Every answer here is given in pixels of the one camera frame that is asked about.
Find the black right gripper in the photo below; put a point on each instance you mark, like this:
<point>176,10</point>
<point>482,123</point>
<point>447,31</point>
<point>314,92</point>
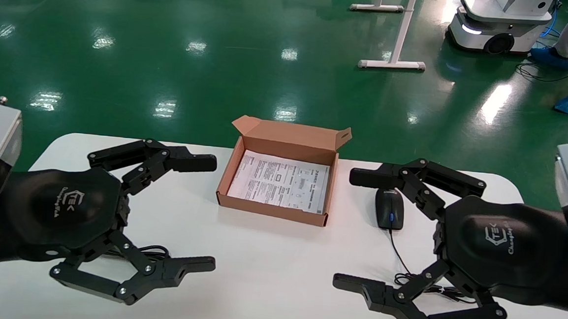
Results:
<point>505,247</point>

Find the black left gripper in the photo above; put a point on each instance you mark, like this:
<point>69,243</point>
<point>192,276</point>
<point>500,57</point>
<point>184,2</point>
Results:
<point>59,205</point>

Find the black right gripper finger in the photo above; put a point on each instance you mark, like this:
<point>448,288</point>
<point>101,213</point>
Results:
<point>376,177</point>

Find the brown cardboard box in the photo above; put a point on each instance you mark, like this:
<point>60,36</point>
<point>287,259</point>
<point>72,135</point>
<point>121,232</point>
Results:
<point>285,140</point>

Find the printed white paper sheet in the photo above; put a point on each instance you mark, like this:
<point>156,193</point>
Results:
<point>280,181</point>

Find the white table stand with pole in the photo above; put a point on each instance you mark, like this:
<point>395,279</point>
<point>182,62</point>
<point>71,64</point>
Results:
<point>402,33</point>

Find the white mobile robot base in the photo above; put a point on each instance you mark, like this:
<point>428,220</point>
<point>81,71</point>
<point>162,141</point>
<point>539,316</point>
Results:
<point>499,24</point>

